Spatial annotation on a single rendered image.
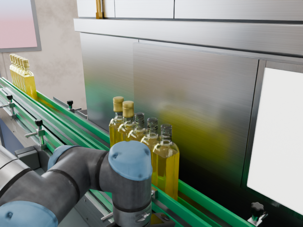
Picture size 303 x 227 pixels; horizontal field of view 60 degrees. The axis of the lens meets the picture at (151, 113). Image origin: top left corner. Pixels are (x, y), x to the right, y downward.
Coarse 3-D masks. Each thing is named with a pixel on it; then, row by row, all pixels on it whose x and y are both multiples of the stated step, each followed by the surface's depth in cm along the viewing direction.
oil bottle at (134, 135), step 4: (132, 132) 77; (136, 132) 77; (140, 132) 76; (144, 132) 77; (128, 136) 79; (132, 136) 77; (136, 136) 76; (140, 136) 76; (128, 140) 79; (132, 140) 77; (136, 140) 76; (140, 140) 76
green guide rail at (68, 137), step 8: (0, 80) 194; (8, 88) 180; (16, 96) 168; (24, 96) 152; (24, 104) 156; (32, 104) 141; (32, 112) 145; (40, 112) 133; (48, 120) 126; (56, 120) 118; (48, 128) 129; (56, 128) 120; (64, 128) 111; (64, 136) 114; (72, 136) 106; (72, 144) 108; (80, 144) 101; (88, 144) 96
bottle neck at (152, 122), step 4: (148, 120) 72; (152, 120) 74; (156, 120) 72; (148, 124) 72; (152, 124) 71; (156, 124) 72; (148, 128) 72; (152, 128) 72; (156, 128) 72; (148, 132) 73; (152, 132) 72; (156, 132) 73; (152, 136) 73
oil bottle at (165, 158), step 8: (160, 144) 69; (152, 152) 71; (160, 152) 68; (168, 152) 68; (176, 152) 69; (152, 160) 72; (160, 160) 69; (168, 160) 68; (176, 160) 70; (152, 168) 73; (160, 168) 70; (168, 168) 69; (176, 168) 71; (152, 176) 74; (160, 176) 71; (168, 176) 70; (176, 176) 72; (160, 184) 72; (168, 184) 71; (176, 184) 73; (168, 192) 72; (176, 192) 74; (176, 200) 76
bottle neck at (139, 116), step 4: (140, 112) 77; (136, 116) 75; (140, 116) 75; (136, 120) 76; (140, 120) 76; (136, 124) 76; (140, 124) 76; (136, 128) 77; (140, 128) 77; (144, 128) 78
